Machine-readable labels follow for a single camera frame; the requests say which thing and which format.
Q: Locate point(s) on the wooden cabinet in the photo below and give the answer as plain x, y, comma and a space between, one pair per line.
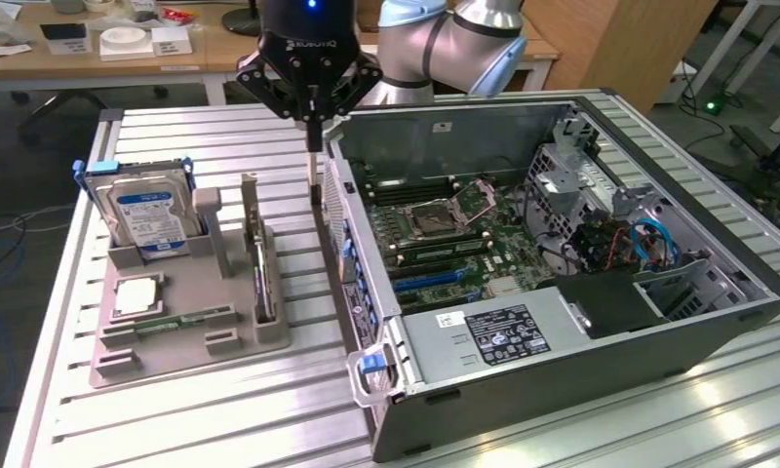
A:
624, 49

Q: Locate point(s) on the white paper slip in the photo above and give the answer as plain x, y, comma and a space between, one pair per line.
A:
7, 50

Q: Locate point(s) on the grey metal drive bracket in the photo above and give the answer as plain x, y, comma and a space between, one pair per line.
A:
690, 287

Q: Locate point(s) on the black office chair base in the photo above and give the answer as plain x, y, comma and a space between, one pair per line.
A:
52, 109

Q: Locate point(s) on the clear plastic bag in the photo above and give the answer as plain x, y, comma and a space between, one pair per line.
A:
0, 22

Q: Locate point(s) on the black open PC case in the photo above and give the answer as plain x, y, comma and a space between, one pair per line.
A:
559, 390

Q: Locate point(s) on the hard disk with blue carrier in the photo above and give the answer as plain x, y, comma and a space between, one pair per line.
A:
145, 214

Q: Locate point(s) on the grey parts rack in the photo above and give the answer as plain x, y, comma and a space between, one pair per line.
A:
188, 283

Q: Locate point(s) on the green RAM stick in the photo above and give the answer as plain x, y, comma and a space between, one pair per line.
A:
169, 323

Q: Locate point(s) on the grey cup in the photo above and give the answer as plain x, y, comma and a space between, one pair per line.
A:
69, 6

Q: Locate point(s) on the small white box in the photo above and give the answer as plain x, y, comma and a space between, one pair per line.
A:
171, 41

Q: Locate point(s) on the grey power supply unit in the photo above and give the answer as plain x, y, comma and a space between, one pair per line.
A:
442, 351

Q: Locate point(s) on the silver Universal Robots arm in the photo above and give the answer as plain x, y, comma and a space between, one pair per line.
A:
416, 53

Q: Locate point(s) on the black round lamp base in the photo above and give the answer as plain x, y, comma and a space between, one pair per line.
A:
240, 22

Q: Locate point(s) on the grey metal disk bay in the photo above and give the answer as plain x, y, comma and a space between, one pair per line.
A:
559, 185

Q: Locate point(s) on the grey card retention latch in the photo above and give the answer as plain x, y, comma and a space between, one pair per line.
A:
312, 170

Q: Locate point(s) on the white box with black top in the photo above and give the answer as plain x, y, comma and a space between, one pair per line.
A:
67, 39

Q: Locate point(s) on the black device with green light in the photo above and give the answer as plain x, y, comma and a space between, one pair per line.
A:
711, 105

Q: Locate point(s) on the silver CPU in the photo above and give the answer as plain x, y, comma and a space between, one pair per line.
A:
135, 297

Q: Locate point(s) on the wooden desk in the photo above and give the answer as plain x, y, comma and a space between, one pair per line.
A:
39, 68

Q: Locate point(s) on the graphics card with metal bracket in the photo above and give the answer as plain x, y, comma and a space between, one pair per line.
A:
261, 273

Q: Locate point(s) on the CPU socket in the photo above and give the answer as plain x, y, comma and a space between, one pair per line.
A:
432, 219

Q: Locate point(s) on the green motherboard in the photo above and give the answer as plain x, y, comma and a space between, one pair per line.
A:
507, 253

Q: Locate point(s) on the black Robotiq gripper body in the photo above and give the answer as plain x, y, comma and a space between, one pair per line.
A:
308, 34

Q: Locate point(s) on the red packet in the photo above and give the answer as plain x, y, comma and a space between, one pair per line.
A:
176, 15

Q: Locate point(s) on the blue expansion slot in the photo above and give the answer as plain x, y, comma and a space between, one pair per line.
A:
430, 282

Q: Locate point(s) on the metal socket cover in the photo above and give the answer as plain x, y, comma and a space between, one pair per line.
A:
475, 200

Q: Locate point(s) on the white metal table frame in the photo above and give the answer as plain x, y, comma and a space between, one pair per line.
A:
716, 53

